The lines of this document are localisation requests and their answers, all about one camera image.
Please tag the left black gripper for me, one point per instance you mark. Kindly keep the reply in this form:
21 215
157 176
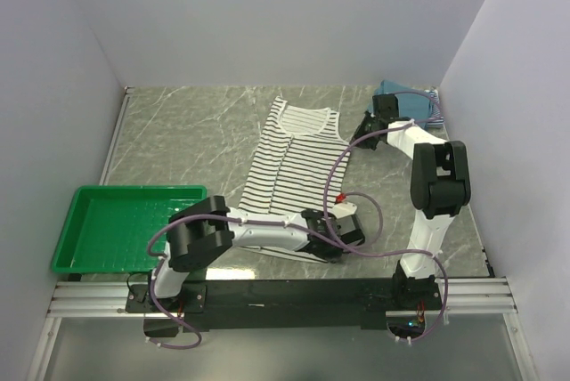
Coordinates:
333 257

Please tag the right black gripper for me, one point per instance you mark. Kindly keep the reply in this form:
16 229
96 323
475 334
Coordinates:
370 117

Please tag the blue white striped tank top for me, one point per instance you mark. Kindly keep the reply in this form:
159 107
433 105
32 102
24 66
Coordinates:
436 115

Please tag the black white striped tank top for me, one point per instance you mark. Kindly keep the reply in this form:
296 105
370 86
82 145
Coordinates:
299 162

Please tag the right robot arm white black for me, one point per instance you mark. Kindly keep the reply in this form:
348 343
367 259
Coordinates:
439 189

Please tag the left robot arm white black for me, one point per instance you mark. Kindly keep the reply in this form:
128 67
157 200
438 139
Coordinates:
196 236

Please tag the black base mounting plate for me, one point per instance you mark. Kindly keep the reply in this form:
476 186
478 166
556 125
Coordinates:
362 303

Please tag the green plastic basket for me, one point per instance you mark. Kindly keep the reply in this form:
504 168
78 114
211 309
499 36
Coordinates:
107 228

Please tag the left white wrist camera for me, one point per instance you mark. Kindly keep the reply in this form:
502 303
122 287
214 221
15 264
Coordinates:
342 207

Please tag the aluminium rail frame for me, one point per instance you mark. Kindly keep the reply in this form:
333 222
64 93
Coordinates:
97 300

